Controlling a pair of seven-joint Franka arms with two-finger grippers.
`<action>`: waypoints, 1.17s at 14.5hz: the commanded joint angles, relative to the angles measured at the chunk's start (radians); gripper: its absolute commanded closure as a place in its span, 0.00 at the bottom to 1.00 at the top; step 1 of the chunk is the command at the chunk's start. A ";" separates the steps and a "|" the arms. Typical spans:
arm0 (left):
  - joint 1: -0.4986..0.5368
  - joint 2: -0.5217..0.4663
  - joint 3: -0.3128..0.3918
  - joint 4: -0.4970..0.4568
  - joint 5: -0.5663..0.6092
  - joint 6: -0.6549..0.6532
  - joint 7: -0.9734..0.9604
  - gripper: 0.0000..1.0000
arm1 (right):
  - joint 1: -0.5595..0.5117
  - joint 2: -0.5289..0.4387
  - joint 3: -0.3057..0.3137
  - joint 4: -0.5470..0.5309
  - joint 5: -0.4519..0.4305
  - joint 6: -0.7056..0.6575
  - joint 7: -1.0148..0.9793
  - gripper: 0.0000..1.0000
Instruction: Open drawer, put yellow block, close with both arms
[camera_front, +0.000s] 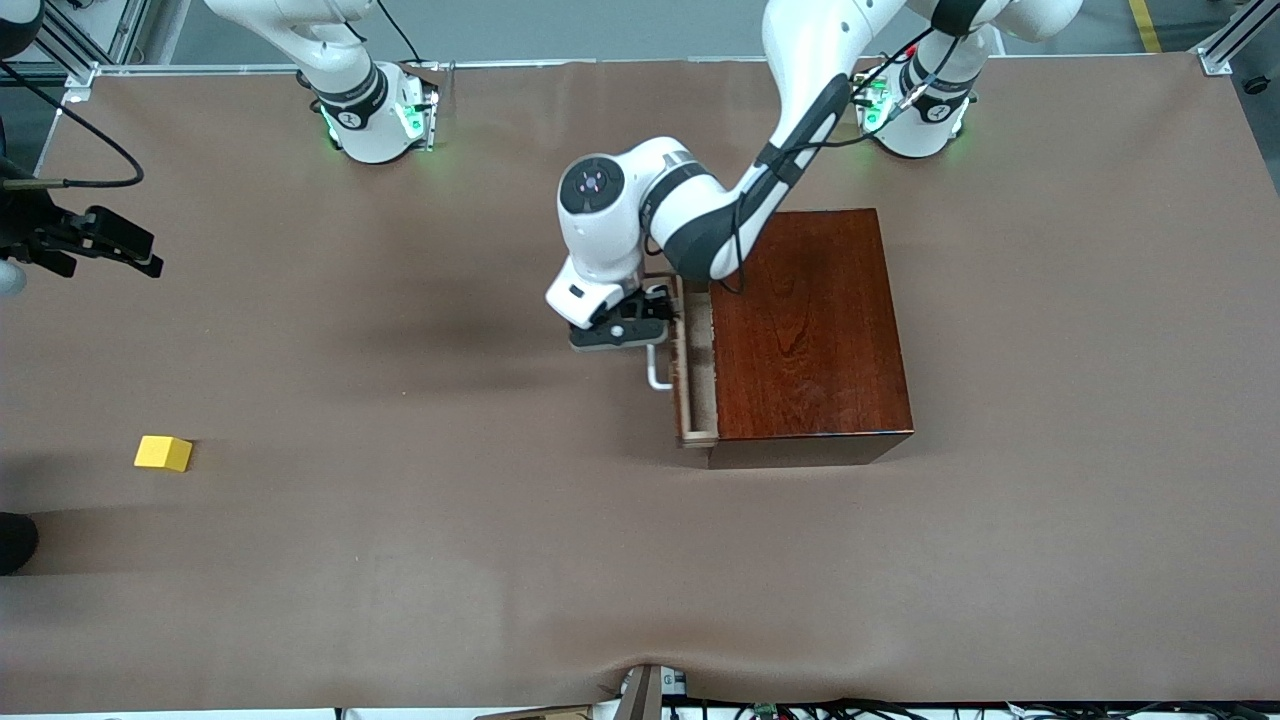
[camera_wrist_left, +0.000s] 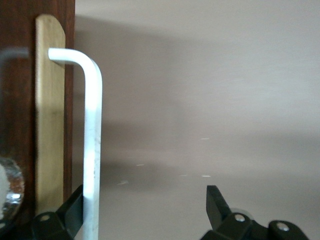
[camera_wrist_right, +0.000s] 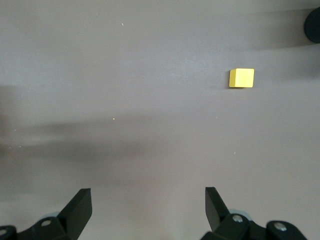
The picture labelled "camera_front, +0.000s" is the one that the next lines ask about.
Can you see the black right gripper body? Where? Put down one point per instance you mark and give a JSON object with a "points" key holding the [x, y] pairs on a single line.
{"points": [[32, 228]]}

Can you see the yellow block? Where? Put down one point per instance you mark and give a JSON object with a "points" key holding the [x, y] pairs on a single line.
{"points": [[163, 453]]}

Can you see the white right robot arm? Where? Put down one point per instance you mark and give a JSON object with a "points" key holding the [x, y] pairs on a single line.
{"points": [[365, 130]]}

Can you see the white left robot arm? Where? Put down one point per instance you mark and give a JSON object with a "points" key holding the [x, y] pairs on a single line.
{"points": [[700, 210]]}

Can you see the dark wooden drawer cabinet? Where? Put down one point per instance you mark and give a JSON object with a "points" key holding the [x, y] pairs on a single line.
{"points": [[810, 340]]}

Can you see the brown table cover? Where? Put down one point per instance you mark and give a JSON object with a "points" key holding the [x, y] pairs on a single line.
{"points": [[400, 560]]}

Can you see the yellow floor tape strip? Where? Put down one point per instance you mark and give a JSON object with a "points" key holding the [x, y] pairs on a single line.
{"points": [[1146, 25]]}

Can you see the black round knob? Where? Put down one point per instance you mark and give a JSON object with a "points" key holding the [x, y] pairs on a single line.
{"points": [[1257, 85]]}

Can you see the aluminium table edge rail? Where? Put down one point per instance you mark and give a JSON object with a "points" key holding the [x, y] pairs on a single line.
{"points": [[200, 69]]}

